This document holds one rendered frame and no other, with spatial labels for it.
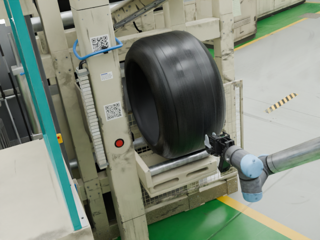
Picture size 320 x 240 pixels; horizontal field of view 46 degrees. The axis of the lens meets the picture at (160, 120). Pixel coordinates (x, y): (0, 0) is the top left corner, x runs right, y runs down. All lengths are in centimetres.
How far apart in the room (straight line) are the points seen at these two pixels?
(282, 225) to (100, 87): 171
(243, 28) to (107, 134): 513
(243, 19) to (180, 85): 507
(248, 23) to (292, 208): 429
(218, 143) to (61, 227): 76
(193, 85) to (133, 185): 59
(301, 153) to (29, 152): 95
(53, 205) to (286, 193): 225
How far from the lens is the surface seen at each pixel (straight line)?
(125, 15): 195
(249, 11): 665
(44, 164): 126
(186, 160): 179
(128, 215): 192
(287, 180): 319
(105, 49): 150
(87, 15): 149
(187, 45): 162
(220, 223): 278
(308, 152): 143
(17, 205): 112
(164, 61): 154
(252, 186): 143
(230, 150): 145
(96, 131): 165
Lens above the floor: 189
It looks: 27 degrees down
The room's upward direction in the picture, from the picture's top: 7 degrees counter-clockwise
